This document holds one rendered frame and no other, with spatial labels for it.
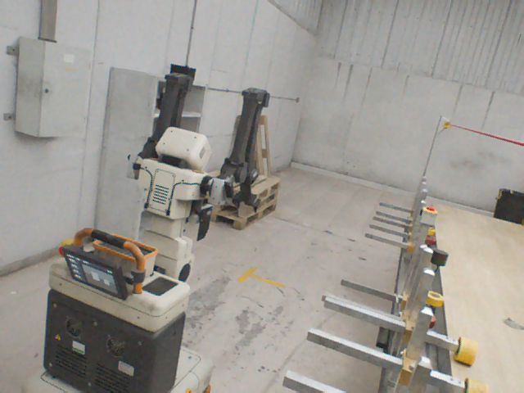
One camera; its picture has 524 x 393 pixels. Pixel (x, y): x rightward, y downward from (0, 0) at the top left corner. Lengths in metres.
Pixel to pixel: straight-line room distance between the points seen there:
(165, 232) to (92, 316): 0.47
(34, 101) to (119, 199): 1.21
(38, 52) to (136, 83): 0.92
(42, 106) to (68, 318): 1.59
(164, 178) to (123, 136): 1.97
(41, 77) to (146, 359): 1.97
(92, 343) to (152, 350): 0.28
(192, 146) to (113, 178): 2.11
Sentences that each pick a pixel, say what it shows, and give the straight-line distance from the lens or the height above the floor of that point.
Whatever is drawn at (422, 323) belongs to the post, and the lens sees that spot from 1.38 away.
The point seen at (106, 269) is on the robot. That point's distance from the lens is 1.67.
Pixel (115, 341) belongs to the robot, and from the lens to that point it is 1.88.
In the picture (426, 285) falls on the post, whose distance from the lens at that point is 1.60.
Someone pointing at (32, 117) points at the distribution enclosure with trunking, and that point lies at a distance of 3.20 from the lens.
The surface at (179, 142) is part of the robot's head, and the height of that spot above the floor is 1.34.
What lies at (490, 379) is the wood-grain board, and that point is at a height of 0.90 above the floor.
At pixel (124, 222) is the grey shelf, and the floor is 0.28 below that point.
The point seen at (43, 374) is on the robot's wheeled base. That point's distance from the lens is 2.24.
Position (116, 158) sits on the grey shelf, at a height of 0.81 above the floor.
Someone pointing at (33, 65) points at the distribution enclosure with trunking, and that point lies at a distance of 3.19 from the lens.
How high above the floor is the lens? 1.65
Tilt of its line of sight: 15 degrees down
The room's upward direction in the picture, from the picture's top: 12 degrees clockwise
